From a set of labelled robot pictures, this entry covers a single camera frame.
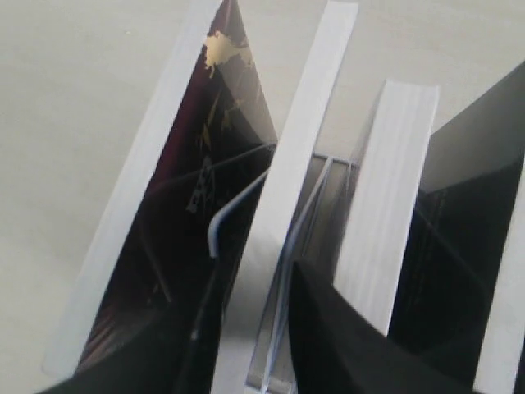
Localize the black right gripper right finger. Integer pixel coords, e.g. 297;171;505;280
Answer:
288;260;470;394

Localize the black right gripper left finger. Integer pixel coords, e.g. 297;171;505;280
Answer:
34;266;231;394

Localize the grey spine book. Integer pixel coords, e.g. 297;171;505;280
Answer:
333;80;440;334

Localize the blue book with orange moon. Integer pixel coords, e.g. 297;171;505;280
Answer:
212;1;358;393

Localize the dark brown book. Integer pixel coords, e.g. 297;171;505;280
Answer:
43;0;280;377

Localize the black spine book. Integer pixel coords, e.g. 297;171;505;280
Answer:
389;66;524;393

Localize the white wire book rack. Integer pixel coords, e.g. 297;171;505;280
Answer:
135;141;362;296

